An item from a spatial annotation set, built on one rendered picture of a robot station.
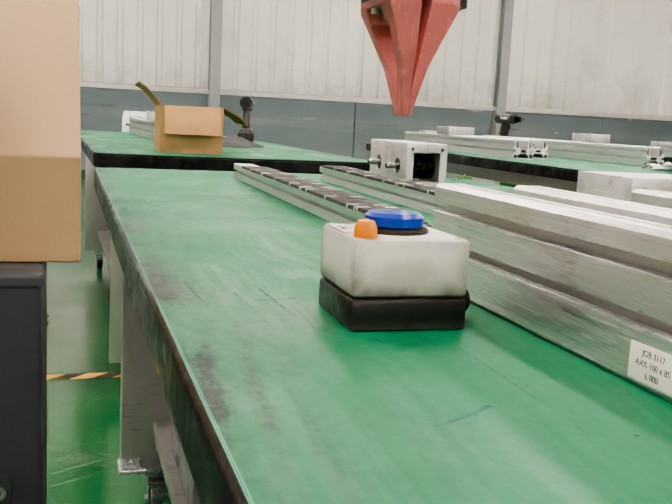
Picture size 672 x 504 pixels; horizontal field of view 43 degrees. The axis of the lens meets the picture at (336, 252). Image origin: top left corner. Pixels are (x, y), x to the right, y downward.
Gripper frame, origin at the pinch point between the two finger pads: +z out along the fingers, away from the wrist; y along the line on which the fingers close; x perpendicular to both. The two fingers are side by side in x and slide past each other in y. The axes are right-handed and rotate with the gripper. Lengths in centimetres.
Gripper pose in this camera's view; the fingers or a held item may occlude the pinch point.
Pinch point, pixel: (403, 103)
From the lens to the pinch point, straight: 57.9
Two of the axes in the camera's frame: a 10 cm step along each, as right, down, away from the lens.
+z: -0.4, 9.9, 1.5
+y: 9.6, 0.0, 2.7
